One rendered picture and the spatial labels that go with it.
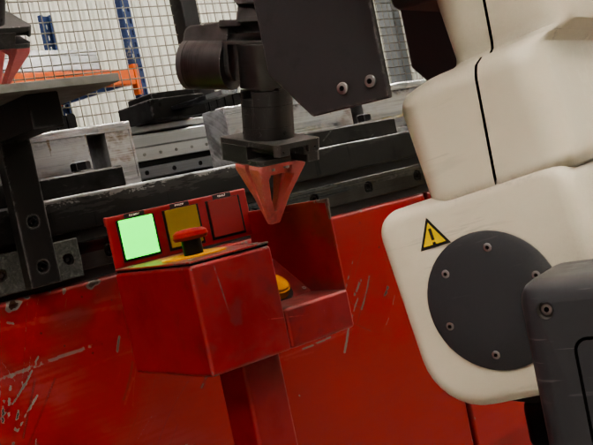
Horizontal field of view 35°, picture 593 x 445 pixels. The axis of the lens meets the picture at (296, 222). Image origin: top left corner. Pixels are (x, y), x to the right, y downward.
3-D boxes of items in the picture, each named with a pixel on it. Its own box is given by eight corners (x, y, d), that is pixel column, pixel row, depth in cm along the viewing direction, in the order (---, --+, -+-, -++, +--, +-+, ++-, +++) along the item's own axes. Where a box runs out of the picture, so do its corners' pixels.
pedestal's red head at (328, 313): (213, 378, 96) (175, 203, 95) (136, 373, 109) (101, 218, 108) (356, 326, 109) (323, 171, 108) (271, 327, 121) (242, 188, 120)
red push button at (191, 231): (190, 263, 101) (183, 230, 101) (170, 265, 105) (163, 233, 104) (220, 255, 104) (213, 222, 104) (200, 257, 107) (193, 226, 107)
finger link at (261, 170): (270, 211, 114) (266, 133, 112) (310, 220, 109) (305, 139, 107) (224, 222, 110) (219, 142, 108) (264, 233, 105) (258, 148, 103)
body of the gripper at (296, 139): (263, 144, 113) (259, 81, 111) (321, 153, 105) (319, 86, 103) (219, 153, 108) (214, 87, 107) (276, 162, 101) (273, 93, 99)
